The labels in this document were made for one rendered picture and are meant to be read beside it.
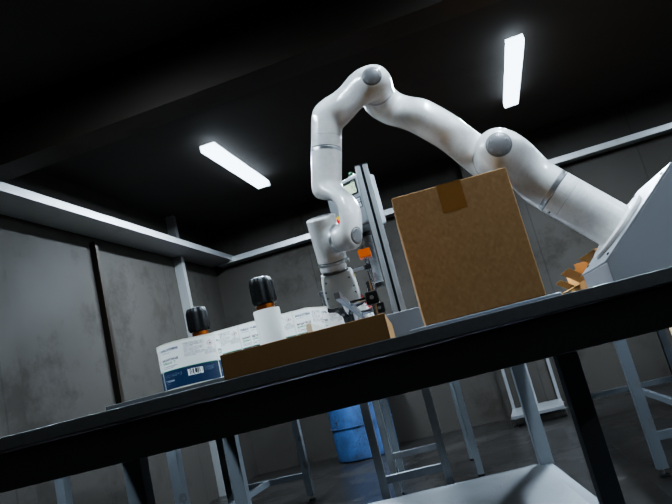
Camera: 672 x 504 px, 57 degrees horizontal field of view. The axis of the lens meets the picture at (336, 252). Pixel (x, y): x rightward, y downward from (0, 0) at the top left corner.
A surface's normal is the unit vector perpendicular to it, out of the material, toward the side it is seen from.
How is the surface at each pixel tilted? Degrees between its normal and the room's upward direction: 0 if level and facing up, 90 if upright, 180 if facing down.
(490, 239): 90
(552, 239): 90
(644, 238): 90
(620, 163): 90
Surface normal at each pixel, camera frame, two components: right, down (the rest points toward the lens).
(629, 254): -0.19, -0.15
